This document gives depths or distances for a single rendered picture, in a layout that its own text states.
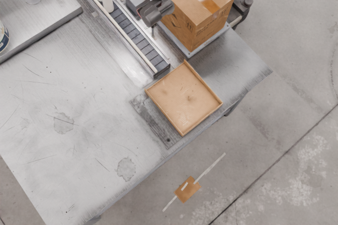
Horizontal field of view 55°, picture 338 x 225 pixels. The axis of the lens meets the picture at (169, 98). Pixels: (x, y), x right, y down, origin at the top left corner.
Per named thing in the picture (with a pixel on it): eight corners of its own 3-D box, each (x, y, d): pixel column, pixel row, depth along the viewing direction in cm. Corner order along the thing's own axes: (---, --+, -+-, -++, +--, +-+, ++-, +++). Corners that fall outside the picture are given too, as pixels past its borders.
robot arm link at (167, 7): (178, 9, 124) (171, -4, 122) (164, 19, 123) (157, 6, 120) (170, 9, 130) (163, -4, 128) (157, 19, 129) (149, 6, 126)
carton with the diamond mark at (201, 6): (154, 14, 177) (153, -19, 151) (187, -10, 182) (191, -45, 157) (190, 52, 170) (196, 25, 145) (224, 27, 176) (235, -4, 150)
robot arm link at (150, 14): (165, -16, 117) (154, -18, 123) (140, 1, 114) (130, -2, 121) (178, 12, 124) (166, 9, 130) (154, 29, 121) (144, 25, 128)
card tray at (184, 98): (144, 91, 165) (144, 88, 161) (183, 62, 171) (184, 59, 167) (182, 136, 158) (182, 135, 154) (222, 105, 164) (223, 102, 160)
